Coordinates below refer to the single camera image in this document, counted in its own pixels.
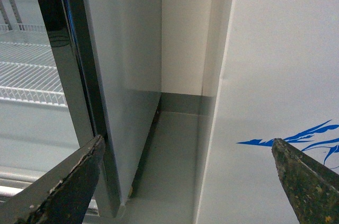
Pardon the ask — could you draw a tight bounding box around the white wire fridge shelf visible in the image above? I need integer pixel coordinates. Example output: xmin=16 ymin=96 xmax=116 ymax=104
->
xmin=1 ymin=24 xmax=67 ymax=107

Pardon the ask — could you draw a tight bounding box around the white chest freezer blue rim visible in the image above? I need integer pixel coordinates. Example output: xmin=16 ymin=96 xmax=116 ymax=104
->
xmin=193 ymin=0 xmax=338 ymax=223

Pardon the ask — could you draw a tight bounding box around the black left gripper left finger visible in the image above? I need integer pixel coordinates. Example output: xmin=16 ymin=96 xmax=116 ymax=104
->
xmin=1 ymin=135 xmax=105 ymax=223

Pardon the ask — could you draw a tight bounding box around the tall glass-door display fridge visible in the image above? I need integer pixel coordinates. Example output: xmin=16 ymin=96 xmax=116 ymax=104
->
xmin=1 ymin=0 xmax=162 ymax=219

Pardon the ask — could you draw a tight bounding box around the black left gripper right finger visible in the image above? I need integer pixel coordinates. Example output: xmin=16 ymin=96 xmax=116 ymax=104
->
xmin=271 ymin=138 xmax=338 ymax=223

